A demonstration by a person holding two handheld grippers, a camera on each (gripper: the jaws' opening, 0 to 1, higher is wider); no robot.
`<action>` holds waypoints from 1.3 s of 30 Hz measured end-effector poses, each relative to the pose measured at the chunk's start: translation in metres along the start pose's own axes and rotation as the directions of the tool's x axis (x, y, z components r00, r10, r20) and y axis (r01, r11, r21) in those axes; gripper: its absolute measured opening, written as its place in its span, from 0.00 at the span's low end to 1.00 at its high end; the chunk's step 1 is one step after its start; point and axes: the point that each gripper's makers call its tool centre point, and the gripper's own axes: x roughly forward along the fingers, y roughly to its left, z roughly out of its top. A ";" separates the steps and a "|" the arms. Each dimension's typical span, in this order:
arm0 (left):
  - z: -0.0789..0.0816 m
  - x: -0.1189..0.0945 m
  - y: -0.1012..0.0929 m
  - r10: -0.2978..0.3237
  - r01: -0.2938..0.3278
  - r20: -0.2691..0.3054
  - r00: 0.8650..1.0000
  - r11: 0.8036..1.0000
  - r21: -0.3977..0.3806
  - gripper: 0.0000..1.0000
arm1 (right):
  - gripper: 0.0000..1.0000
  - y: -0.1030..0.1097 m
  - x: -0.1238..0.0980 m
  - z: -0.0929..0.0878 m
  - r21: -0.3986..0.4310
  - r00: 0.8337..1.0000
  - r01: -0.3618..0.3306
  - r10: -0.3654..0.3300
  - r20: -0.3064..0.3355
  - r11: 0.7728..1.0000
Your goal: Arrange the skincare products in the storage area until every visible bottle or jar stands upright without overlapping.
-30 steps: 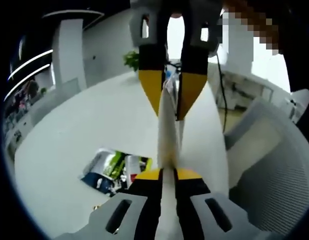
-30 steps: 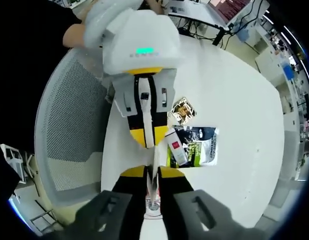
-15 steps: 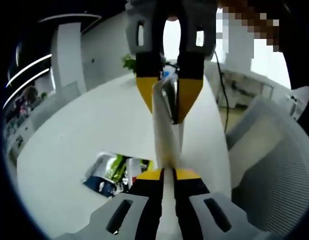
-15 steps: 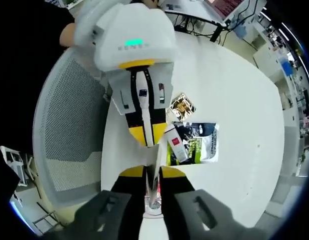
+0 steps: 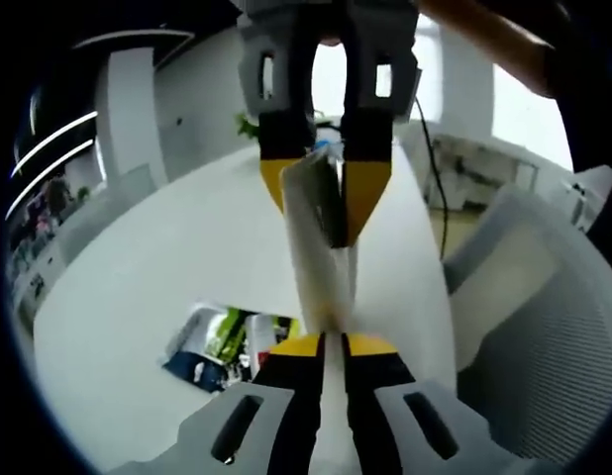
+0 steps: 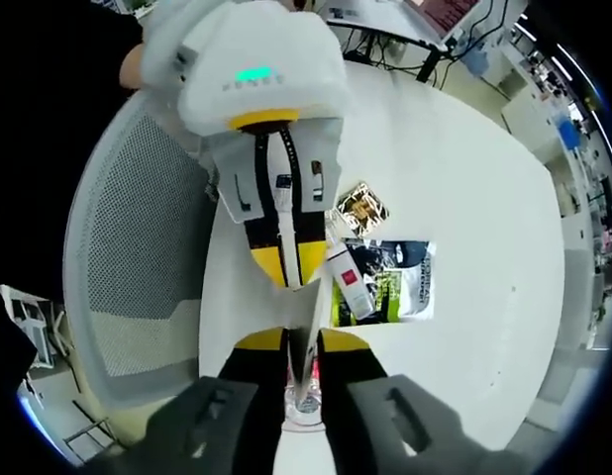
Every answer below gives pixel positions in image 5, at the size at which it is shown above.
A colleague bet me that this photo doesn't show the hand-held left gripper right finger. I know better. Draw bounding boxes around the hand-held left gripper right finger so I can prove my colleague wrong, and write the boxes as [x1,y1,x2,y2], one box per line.
[341,332,531,475]

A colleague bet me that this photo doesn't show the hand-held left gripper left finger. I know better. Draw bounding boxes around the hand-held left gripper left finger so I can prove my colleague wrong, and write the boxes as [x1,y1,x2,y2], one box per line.
[107,332,328,475]

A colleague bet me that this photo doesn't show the green black skincare sachet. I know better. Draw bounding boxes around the green black skincare sachet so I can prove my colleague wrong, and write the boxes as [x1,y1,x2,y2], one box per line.
[204,306,303,385]

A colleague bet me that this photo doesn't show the silver blue skincare sachet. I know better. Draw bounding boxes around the silver blue skincare sachet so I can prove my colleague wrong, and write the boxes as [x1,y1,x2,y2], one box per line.
[160,302,255,393]

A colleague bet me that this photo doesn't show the white skincare tube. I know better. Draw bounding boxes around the white skincare tube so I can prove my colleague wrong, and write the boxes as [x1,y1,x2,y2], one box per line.
[279,147,362,475]

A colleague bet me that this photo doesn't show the green potted plant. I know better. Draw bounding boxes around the green potted plant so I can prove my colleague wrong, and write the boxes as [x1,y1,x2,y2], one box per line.
[235,112,261,143]

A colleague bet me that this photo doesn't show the white shelf cabinet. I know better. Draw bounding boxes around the white shelf cabinet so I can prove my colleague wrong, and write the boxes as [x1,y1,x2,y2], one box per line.
[423,132,541,212]

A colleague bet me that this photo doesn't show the ceiling light strip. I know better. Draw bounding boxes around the ceiling light strip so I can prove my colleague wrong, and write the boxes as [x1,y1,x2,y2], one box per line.
[11,109,100,178]
[3,138,97,222]

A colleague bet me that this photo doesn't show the black cable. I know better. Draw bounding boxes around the black cable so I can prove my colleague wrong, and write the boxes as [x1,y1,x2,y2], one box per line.
[413,96,450,259]

